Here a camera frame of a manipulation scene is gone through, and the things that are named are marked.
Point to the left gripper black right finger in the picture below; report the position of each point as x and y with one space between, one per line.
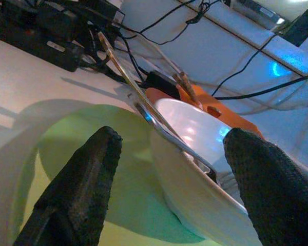
272 192

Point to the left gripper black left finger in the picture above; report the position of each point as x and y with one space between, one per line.
74 192

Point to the white ceramic bowl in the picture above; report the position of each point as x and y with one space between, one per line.
195 200

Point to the green plate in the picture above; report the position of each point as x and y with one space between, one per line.
133 205

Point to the orange plastic basket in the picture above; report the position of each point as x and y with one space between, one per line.
236 118

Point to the brown wooden chopstick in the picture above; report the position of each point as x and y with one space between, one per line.
183 88
191 88

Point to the small black box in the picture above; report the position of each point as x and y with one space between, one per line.
159 82

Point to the black device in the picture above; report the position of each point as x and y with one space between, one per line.
303 28

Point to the black electronics pile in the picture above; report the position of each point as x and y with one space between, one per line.
41 25

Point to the grey power strip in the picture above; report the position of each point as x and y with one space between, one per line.
259 12

